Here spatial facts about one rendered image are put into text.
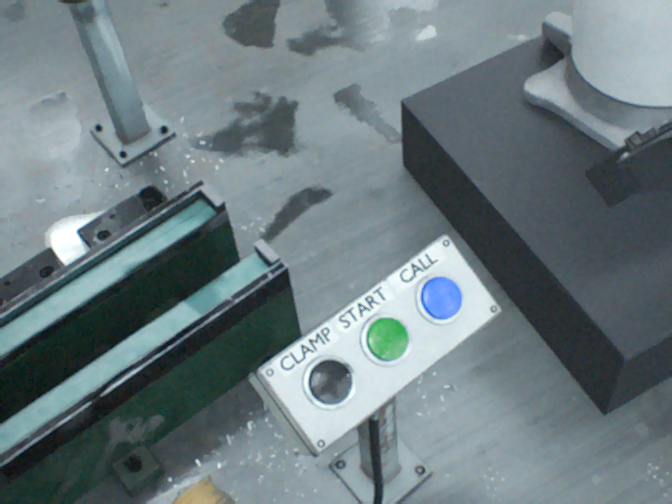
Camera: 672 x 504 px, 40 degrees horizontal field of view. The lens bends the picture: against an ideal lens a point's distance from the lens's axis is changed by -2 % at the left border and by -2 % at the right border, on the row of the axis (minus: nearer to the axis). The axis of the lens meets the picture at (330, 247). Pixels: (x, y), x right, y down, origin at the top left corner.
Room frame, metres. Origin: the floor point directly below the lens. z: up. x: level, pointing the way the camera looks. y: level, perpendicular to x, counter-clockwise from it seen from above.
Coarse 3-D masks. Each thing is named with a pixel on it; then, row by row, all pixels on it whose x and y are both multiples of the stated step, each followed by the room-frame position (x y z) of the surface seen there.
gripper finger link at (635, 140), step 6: (636, 132) 0.37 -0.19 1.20; (660, 132) 0.34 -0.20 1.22; (630, 138) 0.36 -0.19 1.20; (636, 138) 0.36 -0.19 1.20; (642, 138) 0.36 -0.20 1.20; (648, 138) 0.35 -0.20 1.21; (654, 138) 0.35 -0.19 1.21; (630, 144) 0.36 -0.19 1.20; (636, 144) 0.36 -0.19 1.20; (642, 144) 0.35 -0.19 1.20
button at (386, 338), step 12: (372, 324) 0.33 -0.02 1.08; (384, 324) 0.33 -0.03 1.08; (396, 324) 0.33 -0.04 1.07; (372, 336) 0.32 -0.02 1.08; (384, 336) 0.32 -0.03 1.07; (396, 336) 0.32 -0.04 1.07; (372, 348) 0.32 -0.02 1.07; (384, 348) 0.32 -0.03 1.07; (396, 348) 0.32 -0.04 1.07; (384, 360) 0.31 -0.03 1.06
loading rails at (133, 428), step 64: (192, 192) 0.60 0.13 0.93; (128, 256) 0.54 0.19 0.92; (192, 256) 0.55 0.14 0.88; (256, 256) 0.52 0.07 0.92; (0, 320) 0.48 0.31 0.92; (64, 320) 0.48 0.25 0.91; (128, 320) 0.51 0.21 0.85; (192, 320) 0.46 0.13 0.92; (256, 320) 0.47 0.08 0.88; (0, 384) 0.44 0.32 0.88; (64, 384) 0.41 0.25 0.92; (128, 384) 0.40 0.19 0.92; (192, 384) 0.43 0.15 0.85; (0, 448) 0.35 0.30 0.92; (64, 448) 0.36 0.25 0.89; (128, 448) 0.39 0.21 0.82
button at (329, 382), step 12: (324, 360) 0.31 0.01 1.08; (336, 360) 0.31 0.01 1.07; (312, 372) 0.30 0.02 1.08; (324, 372) 0.30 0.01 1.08; (336, 372) 0.30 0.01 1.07; (348, 372) 0.30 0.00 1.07; (312, 384) 0.29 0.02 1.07; (324, 384) 0.29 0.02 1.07; (336, 384) 0.29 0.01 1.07; (348, 384) 0.29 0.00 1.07; (312, 396) 0.29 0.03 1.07; (324, 396) 0.29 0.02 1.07; (336, 396) 0.29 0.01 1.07
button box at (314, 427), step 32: (416, 256) 0.38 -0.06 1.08; (448, 256) 0.38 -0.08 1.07; (384, 288) 0.36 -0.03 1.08; (416, 288) 0.36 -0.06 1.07; (480, 288) 0.36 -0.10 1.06; (352, 320) 0.34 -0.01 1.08; (416, 320) 0.34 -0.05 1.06; (448, 320) 0.34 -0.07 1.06; (480, 320) 0.34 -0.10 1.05; (288, 352) 0.32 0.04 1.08; (320, 352) 0.32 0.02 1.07; (352, 352) 0.32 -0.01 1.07; (416, 352) 0.32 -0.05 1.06; (448, 352) 0.32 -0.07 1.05; (256, 384) 0.31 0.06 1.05; (288, 384) 0.30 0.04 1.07; (352, 384) 0.30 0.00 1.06; (384, 384) 0.30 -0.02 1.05; (288, 416) 0.28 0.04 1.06; (320, 416) 0.28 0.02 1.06; (352, 416) 0.28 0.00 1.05; (320, 448) 0.26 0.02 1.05
